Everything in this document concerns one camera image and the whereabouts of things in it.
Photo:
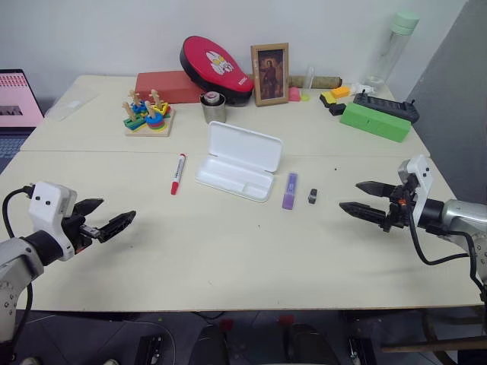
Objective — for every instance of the small yellow-green plastic piece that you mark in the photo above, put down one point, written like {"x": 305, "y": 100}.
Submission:
{"x": 305, "y": 97}

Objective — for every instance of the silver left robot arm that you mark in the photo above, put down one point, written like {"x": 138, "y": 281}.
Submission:
{"x": 17, "y": 254}

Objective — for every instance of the small pink plastic piece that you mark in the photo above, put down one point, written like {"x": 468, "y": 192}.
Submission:
{"x": 294, "y": 95}

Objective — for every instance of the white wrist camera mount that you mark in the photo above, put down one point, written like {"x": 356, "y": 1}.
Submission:
{"x": 47, "y": 207}
{"x": 423, "y": 182}

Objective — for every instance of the wooden framed portrait picture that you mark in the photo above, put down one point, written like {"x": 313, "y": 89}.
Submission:
{"x": 270, "y": 72}

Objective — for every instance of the metal cup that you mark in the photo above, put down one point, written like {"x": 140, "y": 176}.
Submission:
{"x": 213, "y": 110}

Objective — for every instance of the clear plastic tube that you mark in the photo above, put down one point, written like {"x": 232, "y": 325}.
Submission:
{"x": 309, "y": 78}

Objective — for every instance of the orange block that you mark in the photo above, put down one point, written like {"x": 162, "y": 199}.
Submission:
{"x": 340, "y": 92}

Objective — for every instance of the white plastic case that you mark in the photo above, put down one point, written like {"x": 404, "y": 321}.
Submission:
{"x": 243, "y": 148}

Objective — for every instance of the colourful wooden stacking toy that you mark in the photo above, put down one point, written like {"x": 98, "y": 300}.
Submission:
{"x": 154, "y": 121}

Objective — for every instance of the clear bottle with green lid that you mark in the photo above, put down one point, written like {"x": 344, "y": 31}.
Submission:
{"x": 392, "y": 49}

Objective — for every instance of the open laptop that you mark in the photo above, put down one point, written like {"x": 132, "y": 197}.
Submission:
{"x": 17, "y": 99}

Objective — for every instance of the clear plastic sleeve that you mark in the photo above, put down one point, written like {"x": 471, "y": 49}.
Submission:
{"x": 70, "y": 102}

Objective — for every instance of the green rectangular box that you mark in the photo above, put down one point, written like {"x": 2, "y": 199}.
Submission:
{"x": 374, "y": 122}

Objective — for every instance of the red rectangular box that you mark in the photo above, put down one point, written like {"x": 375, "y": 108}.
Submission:
{"x": 163, "y": 85}

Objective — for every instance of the yellow black sponge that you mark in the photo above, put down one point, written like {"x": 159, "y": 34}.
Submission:
{"x": 327, "y": 99}

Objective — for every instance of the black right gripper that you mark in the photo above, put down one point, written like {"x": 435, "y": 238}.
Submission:
{"x": 399, "y": 213}

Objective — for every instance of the red black boxing pad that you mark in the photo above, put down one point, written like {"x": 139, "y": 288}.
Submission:
{"x": 213, "y": 64}

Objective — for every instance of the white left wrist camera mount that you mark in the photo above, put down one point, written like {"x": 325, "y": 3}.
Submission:
{"x": 47, "y": 207}

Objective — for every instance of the small black block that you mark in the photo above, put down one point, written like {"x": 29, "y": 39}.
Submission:
{"x": 337, "y": 109}

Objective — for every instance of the white crumpled paper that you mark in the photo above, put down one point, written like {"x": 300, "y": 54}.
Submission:
{"x": 359, "y": 88}

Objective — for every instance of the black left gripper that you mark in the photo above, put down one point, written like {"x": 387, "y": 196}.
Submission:
{"x": 78, "y": 232}

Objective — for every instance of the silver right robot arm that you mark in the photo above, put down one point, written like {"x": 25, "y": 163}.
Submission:
{"x": 462, "y": 216}

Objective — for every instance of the red whiteboard marker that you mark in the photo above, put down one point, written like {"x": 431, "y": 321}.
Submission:
{"x": 178, "y": 173}

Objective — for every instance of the purple eraser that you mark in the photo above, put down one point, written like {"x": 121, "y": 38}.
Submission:
{"x": 290, "y": 191}

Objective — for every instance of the dark rounded shape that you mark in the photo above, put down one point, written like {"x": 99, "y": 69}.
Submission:
{"x": 211, "y": 346}
{"x": 310, "y": 346}

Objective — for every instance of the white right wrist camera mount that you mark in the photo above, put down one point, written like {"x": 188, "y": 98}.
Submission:
{"x": 423, "y": 182}

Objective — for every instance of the brown rolled scroll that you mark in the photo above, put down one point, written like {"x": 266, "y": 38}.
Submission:
{"x": 323, "y": 81}

